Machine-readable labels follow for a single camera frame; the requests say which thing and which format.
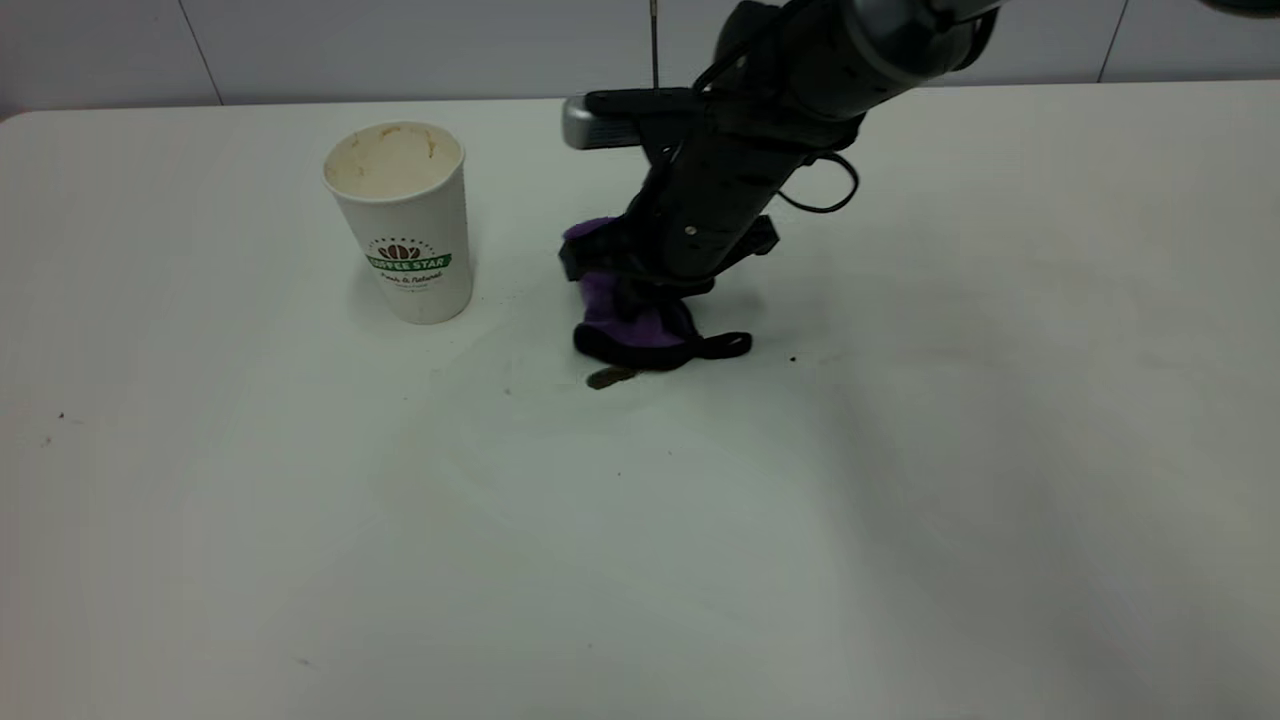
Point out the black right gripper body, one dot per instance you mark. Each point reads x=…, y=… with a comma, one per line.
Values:
x=705, y=205

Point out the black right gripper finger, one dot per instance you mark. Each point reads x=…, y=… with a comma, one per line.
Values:
x=582, y=258
x=650, y=300

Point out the purple cloth with black trim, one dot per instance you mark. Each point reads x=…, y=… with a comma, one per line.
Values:
x=640, y=335

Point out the white paper coffee cup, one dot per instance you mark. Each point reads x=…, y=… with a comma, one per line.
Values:
x=410, y=225

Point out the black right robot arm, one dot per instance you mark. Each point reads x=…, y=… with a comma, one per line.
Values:
x=860, y=50

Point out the dark brown coffee spill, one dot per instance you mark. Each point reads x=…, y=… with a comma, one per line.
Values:
x=610, y=378

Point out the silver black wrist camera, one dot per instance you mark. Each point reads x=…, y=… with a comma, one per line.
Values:
x=610, y=120

